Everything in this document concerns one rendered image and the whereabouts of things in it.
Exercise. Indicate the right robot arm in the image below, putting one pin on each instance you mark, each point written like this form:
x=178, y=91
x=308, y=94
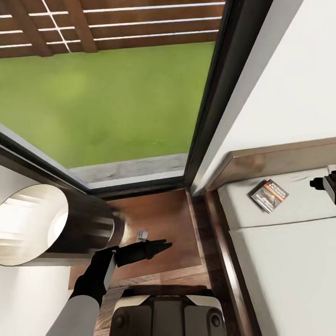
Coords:
x=327, y=183

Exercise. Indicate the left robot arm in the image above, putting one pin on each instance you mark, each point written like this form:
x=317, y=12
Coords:
x=80, y=313

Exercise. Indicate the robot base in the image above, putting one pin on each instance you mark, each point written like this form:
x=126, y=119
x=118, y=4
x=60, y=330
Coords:
x=168, y=315

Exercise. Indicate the hardback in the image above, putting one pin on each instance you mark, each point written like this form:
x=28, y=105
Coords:
x=269, y=196

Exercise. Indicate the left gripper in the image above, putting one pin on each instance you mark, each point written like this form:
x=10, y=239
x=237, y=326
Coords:
x=146, y=250

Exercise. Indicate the fixed window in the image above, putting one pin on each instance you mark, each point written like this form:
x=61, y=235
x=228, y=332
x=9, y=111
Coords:
x=118, y=98

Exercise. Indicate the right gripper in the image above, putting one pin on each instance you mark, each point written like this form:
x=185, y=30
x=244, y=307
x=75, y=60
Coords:
x=317, y=183

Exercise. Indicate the bed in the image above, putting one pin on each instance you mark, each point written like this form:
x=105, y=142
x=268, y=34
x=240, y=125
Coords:
x=280, y=267

